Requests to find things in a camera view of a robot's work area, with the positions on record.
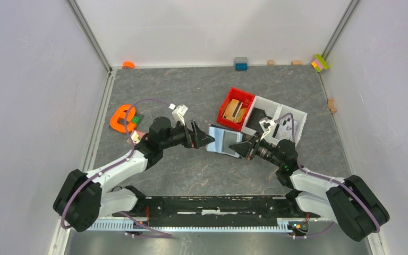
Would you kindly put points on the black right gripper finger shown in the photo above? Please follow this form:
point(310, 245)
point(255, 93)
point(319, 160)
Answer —
point(252, 141)
point(242, 148)

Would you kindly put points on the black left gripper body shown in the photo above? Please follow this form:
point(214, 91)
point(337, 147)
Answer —
point(180, 135)

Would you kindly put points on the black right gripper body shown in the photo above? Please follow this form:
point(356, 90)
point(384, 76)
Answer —
point(263, 151)

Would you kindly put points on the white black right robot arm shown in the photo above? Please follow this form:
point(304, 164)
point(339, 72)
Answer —
point(348, 202)

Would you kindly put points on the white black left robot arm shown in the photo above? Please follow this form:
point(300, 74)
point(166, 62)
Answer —
point(85, 197)

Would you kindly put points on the stack of gold credit cards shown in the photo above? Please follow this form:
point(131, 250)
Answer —
point(234, 111)

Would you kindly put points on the white plastic bin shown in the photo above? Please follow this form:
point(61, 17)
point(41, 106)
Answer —
point(260, 108)
point(289, 125)

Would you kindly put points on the pink wooden block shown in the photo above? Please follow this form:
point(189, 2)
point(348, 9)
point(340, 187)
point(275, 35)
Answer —
point(136, 136)

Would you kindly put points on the red plastic bin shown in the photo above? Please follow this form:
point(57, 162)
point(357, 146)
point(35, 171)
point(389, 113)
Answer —
point(243, 96)

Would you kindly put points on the green lego brick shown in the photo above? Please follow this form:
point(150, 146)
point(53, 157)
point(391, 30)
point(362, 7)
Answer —
point(136, 120)

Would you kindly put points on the orange letter toy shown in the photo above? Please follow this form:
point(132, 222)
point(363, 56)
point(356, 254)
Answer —
point(122, 119)

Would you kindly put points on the blue grey lego block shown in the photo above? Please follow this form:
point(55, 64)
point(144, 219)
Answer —
point(241, 63)

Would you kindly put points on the orange round toy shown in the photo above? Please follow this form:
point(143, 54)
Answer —
point(128, 65)

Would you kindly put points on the curved wooden arch block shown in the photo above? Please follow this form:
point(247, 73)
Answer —
point(331, 106)

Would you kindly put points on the green pink lego stack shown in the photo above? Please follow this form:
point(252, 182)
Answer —
point(319, 63)

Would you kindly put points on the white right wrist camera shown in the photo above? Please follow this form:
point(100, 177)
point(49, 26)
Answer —
point(267, 126)

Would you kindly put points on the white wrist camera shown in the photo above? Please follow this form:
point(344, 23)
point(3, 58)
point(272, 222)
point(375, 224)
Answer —
point(267, 126)
point(178, 112)

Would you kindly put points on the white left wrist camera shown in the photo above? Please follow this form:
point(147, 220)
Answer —
point(178, 112)

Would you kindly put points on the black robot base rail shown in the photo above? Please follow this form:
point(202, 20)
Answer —
point(216, 211)

